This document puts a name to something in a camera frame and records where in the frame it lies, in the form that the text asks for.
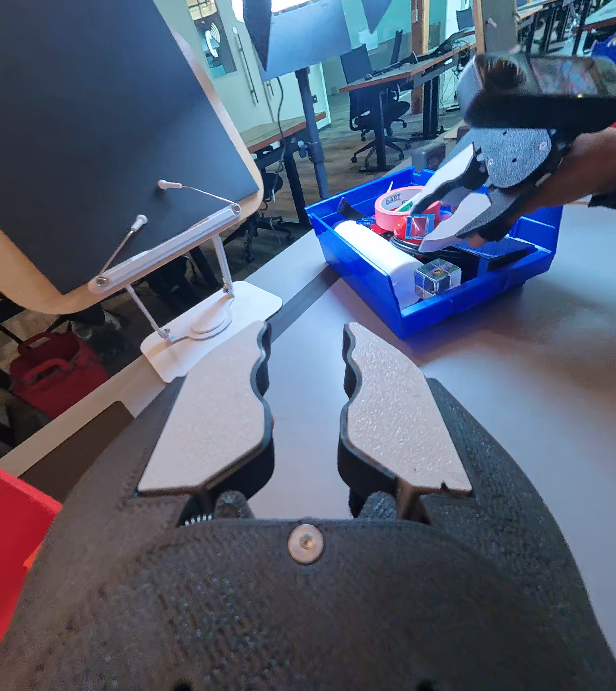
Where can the red dome cap block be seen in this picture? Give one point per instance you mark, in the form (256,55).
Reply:
(438,209)

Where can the small clear plastic box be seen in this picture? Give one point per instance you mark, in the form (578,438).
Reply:
(437,278)

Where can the grey power adapter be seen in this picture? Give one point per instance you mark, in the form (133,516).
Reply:
(425,156)

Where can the red masking tape roll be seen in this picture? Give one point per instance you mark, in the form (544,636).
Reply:
(386,213)

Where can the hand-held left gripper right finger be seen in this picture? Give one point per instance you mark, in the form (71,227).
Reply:
(405,432)

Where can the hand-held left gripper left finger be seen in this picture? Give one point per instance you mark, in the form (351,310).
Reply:
(205,432)

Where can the black board book stand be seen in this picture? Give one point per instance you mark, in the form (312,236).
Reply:
(497,27)
(70,135)

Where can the black office chair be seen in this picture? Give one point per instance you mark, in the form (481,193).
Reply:
(373,108)
(270,183)

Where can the black light stand pole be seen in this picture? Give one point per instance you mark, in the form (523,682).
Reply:
(313,140)

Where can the studio softbox light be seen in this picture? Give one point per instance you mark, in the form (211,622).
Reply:
(308,32)

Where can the red floor basket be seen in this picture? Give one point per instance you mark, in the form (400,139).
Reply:
(54,378)

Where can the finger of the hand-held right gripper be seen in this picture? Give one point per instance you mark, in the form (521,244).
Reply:
(459,221)
(445,173)

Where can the blue tinted clear cube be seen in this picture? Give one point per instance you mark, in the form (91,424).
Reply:
(418,226)

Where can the white cylinder roll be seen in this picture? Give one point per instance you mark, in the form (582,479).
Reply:
(373,253)

